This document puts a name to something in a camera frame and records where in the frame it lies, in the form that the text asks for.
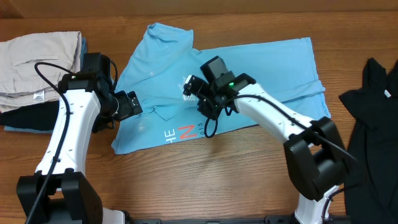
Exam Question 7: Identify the light blue printed t-shirt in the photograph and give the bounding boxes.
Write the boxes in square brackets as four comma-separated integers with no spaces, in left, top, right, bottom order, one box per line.
[112,23,330,154]

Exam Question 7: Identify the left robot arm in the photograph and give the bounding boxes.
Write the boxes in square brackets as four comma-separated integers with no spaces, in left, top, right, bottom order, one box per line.
[17,72,142,223]

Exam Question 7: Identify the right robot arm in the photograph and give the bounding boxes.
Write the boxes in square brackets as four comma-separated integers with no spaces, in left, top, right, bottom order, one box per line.
[183,72,358,223]

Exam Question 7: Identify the pile of black clothes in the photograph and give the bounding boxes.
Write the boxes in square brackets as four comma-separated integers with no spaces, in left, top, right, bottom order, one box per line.
[340,58,397,223]

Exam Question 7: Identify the folded blue garment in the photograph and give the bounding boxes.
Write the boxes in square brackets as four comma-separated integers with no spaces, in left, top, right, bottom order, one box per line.
[3,37,88,134]

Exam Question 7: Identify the folded dark navy garment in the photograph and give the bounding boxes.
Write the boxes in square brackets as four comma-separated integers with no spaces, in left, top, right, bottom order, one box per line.
[0,100,60,131]

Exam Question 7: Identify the folded beige trousers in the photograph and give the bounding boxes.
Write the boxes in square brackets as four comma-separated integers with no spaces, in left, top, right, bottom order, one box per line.
[1,31,82,113]

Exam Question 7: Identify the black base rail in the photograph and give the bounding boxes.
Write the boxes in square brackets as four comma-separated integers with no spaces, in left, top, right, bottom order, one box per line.
[130,214,352,224]

